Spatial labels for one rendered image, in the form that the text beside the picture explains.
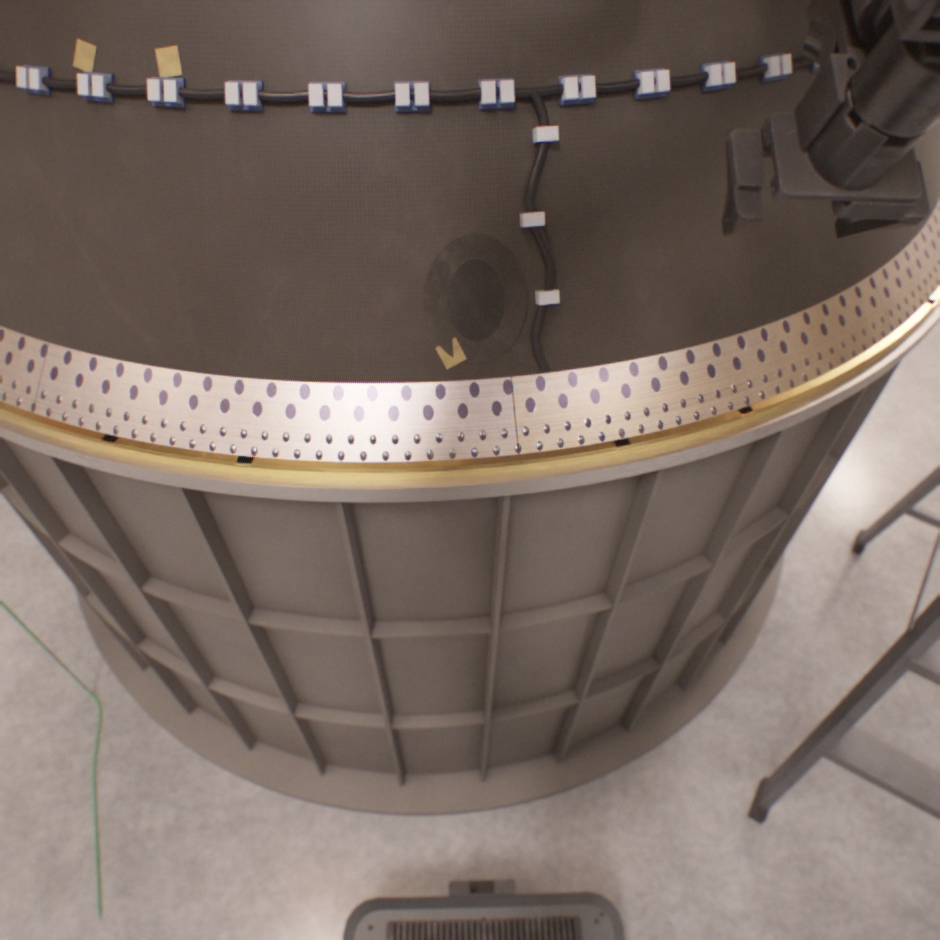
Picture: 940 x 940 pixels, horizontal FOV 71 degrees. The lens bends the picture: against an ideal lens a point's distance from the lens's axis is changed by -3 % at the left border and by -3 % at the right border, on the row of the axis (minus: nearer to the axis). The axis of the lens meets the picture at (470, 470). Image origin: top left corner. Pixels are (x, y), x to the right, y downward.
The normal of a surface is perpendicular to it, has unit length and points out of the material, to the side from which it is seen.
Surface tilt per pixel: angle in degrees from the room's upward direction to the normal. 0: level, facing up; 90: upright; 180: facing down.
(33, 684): 0
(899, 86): 109
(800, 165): 30
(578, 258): 62
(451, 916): 0
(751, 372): 43
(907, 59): 103
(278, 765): 0
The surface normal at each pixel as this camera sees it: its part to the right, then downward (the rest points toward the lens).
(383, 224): 0.03, 0.36
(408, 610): 0.03, 0.76
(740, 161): 0.02, -0.19
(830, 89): -1.00, 0.01
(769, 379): 0.31, -0.02
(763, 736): 0.01, -0.65
